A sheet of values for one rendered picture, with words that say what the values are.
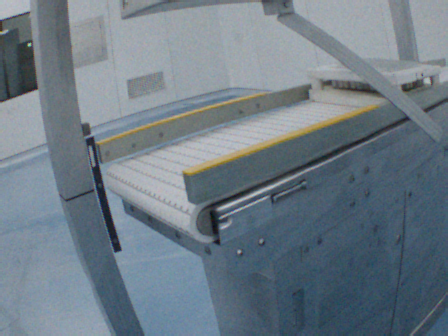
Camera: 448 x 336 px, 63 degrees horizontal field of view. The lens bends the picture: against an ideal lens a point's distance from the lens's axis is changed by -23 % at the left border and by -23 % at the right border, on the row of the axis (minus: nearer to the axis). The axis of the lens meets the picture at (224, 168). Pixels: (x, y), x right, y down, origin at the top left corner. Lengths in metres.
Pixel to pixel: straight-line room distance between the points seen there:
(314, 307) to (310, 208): 0.23
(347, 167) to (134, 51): 5.53
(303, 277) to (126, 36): 5.50
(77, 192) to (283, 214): 0.33
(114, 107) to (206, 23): 1.82
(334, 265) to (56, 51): 0.57
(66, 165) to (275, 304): 0.38
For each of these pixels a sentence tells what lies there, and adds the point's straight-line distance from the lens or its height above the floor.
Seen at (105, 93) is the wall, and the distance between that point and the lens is 5.91.
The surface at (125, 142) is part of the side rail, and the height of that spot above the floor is 0.86.
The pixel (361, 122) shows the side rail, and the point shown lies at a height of 0.85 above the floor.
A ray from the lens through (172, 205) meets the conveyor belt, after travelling 0.51.
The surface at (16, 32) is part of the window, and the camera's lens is 5.74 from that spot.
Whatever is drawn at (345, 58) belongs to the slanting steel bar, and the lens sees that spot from 0.56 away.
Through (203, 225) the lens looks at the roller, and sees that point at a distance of 0.48.
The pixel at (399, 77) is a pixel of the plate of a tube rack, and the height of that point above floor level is 0.90.
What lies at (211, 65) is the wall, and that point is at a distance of 6.54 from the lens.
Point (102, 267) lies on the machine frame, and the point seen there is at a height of 0.66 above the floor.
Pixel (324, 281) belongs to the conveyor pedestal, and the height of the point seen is 0.59.
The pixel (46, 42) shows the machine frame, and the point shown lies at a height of 1.06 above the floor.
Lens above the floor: 1.00
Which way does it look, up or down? 17 degrees down
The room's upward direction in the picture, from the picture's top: 9 degrees counter-clockwise
